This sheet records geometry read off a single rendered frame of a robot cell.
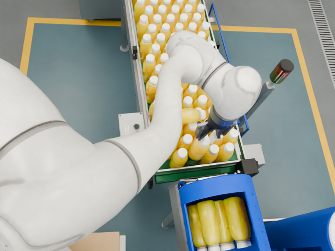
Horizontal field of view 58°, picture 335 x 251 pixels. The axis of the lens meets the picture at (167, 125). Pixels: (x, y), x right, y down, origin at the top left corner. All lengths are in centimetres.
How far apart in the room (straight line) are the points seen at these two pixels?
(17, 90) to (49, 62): 236
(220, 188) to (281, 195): 152
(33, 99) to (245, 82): 50
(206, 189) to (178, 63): 50
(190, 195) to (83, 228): 75
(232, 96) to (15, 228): 57
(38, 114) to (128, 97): 214
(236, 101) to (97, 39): 222
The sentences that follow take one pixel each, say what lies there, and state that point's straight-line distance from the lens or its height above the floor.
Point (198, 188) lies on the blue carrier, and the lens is 109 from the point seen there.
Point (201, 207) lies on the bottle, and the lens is 117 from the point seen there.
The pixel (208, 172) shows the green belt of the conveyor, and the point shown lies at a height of 90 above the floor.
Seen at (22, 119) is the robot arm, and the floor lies 188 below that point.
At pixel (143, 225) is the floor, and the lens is 225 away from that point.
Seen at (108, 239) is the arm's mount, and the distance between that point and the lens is 116.
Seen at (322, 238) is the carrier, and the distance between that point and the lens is 149.
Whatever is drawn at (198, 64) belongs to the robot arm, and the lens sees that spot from 79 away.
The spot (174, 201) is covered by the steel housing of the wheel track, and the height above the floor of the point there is 87.
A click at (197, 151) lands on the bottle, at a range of 119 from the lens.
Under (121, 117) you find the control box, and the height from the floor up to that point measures 110.
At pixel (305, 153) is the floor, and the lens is 277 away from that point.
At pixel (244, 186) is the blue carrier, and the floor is 122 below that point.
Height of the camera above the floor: 224
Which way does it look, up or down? 66 degrees down
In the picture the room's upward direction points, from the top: 17 degrees clockwise
